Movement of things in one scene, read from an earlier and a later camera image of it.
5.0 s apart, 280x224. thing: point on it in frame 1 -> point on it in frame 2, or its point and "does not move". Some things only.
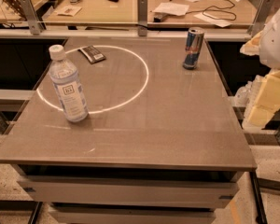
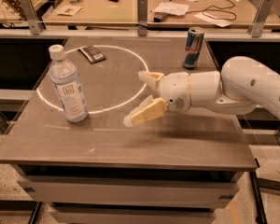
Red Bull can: (194, 39) does not move
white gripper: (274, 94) -> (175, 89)
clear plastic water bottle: (65, 79) does not move
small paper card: (69, 10) does not move
